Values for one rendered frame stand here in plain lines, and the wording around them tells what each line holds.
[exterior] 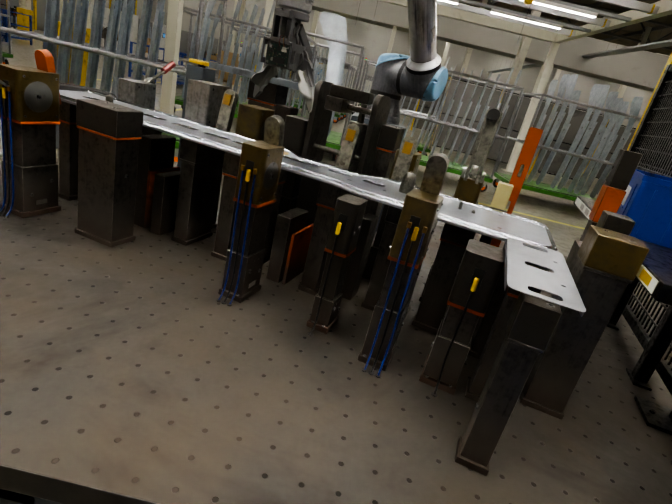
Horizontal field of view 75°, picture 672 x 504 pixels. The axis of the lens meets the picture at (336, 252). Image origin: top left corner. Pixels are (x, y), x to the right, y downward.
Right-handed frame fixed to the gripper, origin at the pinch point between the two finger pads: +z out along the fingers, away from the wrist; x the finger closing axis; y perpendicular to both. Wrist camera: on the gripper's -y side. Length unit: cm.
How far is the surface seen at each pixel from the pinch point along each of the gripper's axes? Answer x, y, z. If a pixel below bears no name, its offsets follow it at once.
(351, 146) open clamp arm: 15.1, -12.6, 6.7
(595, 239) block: 70, 17, 6
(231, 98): -22.8, -13.1, 3.1
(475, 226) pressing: 51, 11, 11
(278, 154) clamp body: 9.1, 16.2, 7.8
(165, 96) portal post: -443, -480, 86
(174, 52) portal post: -436, -484, 21
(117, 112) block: -28.9, 21.1, 8.2
